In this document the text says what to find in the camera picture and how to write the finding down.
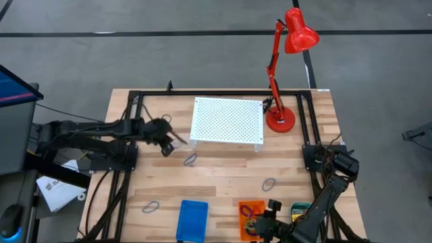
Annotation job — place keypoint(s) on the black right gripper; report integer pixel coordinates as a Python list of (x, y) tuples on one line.
[(273, 226)]

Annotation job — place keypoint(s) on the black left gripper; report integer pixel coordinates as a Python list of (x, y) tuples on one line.
[(158, 130)]

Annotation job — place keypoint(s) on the orange plastic basket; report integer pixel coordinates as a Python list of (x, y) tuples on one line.
[(258, 207)]

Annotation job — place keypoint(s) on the grey rubber band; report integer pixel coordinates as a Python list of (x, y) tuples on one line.
[(263, 185), (143, 209), (185, 162)]

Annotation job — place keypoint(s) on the blue plastic basket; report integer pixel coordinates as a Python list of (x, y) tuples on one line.
[(192, 219)]

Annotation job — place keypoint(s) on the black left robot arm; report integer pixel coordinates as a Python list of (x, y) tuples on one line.
[(84, 128)]

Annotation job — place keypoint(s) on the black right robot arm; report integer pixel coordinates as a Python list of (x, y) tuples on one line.
[(324, 202)]

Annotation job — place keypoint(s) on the black side desk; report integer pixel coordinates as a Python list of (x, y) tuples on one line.
[(23, 189)]

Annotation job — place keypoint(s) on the red desk lamp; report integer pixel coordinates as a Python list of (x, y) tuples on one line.
[(298, 33)]

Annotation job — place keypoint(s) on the small black clamp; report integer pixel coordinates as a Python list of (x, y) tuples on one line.
[(169, 87)]

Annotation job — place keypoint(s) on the white perforated metal shelf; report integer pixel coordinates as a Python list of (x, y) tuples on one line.
[(226, 118)]

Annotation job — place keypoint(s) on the white paper sheet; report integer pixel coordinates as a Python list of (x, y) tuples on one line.
[(57, 194)]

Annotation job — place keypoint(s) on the white sticker label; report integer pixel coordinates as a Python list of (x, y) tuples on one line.
[(323, 90)]

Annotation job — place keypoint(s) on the grey cabinet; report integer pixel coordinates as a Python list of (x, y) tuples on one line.
[(17, 135)]

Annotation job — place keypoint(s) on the monitor with blue screen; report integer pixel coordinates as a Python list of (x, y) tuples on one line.
[(13, 89)]

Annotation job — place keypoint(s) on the black computer mouse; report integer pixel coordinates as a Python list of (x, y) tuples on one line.
[(11, 219)]

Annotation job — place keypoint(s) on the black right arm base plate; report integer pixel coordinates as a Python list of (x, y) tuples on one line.
[(308, 158)]

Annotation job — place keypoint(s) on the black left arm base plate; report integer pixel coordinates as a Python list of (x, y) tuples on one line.
[(101, 165)]

